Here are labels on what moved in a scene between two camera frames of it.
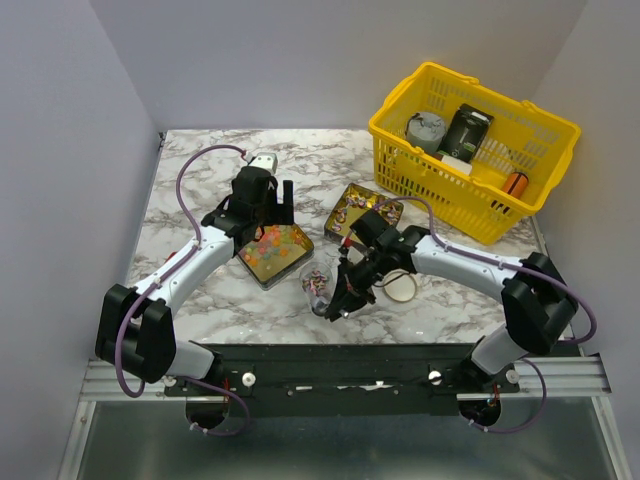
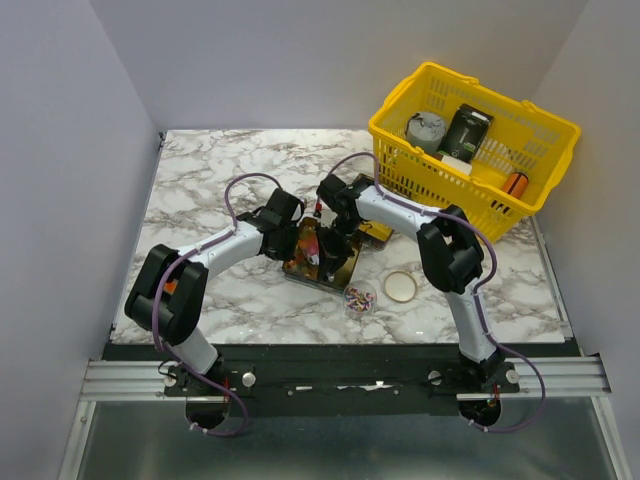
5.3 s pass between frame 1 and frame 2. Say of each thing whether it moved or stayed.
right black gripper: moved
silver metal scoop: moved
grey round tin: stayed
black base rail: stayed
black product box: stayed
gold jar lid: stayed
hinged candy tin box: moved
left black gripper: moved
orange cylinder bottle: stayed
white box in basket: stayed
